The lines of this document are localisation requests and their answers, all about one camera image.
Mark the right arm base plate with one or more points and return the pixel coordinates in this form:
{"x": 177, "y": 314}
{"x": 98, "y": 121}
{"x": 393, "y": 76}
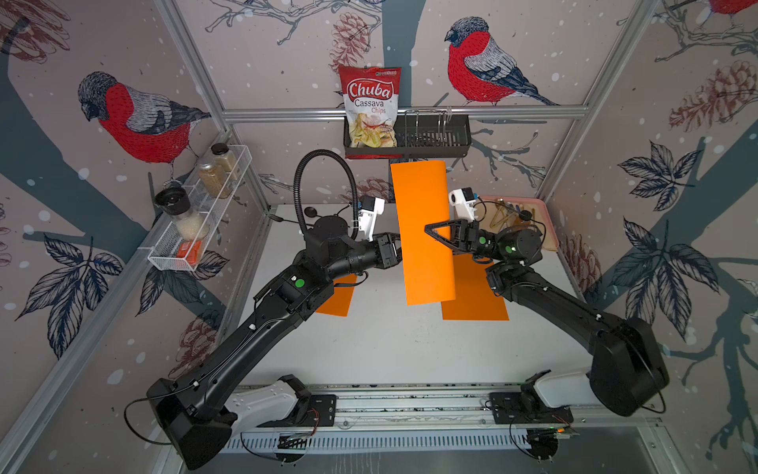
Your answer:
{"x": 525, "y": 408}

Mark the black fork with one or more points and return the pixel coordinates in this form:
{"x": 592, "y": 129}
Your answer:
{"x": 277, "y": 218}

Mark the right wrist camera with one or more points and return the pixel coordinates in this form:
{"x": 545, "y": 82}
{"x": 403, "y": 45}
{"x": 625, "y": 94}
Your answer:
{"x": 463, "y": 202}

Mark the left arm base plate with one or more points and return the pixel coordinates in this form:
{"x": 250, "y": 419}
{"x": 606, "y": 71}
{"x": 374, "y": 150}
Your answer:
{"x": 320, "y": 410}

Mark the pink tray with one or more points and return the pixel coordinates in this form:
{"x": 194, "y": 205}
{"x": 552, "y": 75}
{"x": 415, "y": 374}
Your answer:
{"x": 548, "y": 228}

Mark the black wire wall basket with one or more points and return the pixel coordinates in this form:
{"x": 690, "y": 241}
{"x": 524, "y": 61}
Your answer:
{"x": 419, "y": 136}

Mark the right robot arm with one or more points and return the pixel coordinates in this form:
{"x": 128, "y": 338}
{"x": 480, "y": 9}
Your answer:
{"x": 627, "y": 367}

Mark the black lid rice jar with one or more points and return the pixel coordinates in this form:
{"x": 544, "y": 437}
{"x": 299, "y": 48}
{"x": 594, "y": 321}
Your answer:
{"x": 190, "y": 224}

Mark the brown spice jar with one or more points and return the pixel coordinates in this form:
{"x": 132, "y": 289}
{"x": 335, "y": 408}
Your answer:
{"x": 215, "y": 179}

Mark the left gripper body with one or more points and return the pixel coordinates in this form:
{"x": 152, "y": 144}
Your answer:
{"x": 383, "y": 262}

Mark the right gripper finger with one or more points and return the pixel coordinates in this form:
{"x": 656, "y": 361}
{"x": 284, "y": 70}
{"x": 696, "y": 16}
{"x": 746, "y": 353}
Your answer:
{"x": 435, "y": 233}
{"x": 450, "y": 225}

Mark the clear acrylic wall shelf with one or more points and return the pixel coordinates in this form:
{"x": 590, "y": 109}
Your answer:
{"x": 163, "y": 254}

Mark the orange paper sheet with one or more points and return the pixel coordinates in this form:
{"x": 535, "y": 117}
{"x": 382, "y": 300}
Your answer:
{"x": 340, "y": 302}
{"x": 474, "y": 300}
{"x": 421, "y": 196}

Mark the tan spice jar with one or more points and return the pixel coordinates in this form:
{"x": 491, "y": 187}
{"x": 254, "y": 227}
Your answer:
{"x": 226, "y": 159}

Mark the small amber bottle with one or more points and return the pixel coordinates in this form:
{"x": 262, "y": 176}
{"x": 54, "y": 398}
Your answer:
{"x": 525, "y": 216}

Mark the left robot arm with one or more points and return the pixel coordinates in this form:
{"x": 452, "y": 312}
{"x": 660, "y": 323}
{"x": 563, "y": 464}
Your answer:
{"x": 192, "y": 411}

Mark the black spoon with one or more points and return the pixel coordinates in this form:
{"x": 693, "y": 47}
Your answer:
{"x": 310, "y": 211}

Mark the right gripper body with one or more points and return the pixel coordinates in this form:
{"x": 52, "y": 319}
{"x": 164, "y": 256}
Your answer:
{"x": 478, "y": 243}

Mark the red cassava chips bag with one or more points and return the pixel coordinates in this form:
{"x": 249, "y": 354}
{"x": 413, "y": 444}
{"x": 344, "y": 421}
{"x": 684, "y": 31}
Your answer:
{"x": 371, "y": 100}

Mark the small red packet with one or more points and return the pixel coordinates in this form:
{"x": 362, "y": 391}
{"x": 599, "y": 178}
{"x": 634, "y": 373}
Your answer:
{"x": 190, "y": 252}

